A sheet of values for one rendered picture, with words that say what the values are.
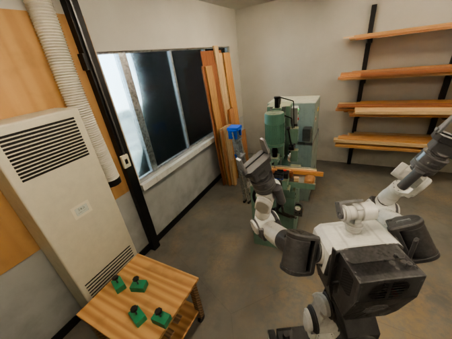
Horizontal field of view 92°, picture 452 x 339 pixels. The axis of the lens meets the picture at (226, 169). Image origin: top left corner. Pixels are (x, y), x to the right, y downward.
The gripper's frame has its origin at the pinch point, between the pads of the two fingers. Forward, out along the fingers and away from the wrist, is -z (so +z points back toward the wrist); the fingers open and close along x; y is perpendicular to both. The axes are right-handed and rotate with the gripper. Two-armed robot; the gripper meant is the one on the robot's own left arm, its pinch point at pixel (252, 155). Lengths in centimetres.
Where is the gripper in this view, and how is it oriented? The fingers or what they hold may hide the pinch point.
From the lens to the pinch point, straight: 74.1
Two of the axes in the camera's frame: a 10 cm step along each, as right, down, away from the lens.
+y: 5.7, 4.4, -7.0
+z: 3.5, 6.4, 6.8
